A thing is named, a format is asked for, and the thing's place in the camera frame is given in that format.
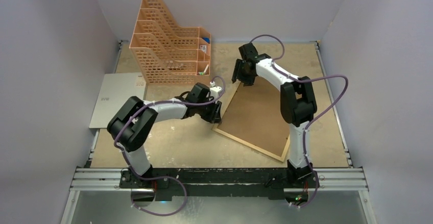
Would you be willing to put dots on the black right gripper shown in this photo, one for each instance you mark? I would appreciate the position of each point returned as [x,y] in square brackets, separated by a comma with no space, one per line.
[243,72]

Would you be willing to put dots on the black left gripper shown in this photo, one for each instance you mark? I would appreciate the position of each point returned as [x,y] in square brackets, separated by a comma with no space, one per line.
[214,116]

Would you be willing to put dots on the brown frame backing board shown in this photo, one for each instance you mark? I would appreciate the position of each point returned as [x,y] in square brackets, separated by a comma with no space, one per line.
[257,117]

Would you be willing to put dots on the wooden picture frame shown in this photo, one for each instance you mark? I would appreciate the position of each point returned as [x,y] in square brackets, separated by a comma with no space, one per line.
[250,144]

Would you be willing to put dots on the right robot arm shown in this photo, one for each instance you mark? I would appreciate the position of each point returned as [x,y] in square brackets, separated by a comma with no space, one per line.
[297,103]

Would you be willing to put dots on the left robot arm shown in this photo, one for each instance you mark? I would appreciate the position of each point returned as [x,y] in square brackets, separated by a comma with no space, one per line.
[132,124]

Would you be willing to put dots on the green white item in organizer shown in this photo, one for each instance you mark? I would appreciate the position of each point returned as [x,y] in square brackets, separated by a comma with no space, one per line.
[203,68]

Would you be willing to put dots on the red white item in organizer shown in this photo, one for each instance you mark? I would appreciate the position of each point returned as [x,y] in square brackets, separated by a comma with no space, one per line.
[203,48]

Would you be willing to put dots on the orange plastic file organizer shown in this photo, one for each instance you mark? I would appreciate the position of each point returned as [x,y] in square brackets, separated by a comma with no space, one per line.
[167,53]

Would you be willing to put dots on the grey booklet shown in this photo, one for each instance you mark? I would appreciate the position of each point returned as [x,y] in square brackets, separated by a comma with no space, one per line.
[115,90]

